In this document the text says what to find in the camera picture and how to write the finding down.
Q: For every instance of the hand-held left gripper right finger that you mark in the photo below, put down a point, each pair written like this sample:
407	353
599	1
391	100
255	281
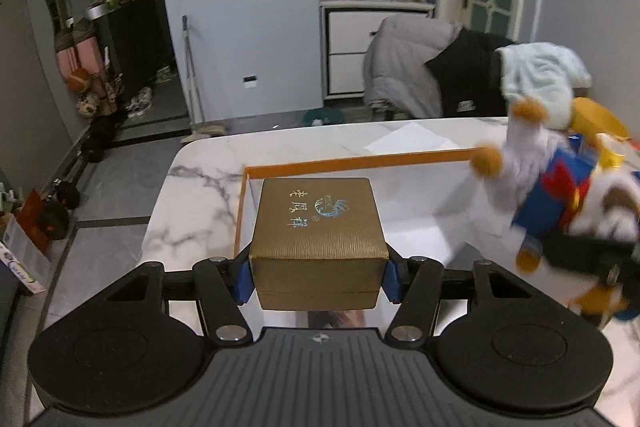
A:
393	281

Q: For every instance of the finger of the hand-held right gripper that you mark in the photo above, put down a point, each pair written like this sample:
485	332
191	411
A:
585	254

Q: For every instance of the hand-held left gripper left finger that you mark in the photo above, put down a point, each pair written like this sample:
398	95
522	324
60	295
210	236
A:
242	281

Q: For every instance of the plush duck toy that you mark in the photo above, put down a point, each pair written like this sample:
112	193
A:
545	187

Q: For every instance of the gold textured gift box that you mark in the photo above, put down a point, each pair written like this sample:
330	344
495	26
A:
315	227

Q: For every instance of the orange storage box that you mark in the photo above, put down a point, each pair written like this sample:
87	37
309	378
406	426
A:
425	189

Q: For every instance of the yellow bowl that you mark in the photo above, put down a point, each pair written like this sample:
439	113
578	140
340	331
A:
592	114

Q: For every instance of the white paper sheet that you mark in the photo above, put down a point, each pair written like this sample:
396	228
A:
405	138

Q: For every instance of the teal floor basin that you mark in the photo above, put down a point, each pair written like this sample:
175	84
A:
324	117

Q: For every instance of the light blue fleece towel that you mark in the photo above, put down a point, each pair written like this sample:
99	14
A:
540	67

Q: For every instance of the mop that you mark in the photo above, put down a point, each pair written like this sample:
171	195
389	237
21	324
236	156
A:
192	82

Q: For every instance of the pair of sneakers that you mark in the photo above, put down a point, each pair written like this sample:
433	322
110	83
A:
139	103

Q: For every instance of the black jacket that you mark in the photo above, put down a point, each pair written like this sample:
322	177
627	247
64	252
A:
470	77

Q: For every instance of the orange bag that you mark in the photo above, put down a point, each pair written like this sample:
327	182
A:
32	219

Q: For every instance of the pair of green shoes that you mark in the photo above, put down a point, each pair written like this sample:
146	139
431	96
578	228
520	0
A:
165	76

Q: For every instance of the printed carton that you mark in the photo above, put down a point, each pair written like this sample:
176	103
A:
20	257

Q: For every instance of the grey down jacket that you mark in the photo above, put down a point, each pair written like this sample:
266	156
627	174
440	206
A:
395	57

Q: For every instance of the patterned ball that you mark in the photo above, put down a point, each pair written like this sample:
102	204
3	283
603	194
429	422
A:
86	105

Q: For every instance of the white vanity cabinet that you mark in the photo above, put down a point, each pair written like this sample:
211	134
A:
350	37

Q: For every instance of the basketball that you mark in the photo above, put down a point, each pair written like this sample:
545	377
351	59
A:
78	84

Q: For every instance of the black sideboard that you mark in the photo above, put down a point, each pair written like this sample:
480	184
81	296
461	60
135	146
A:
132	47

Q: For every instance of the pink bag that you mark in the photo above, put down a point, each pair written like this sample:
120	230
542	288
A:
77	57

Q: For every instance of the metal pot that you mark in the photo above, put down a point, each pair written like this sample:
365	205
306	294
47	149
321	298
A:
96	11

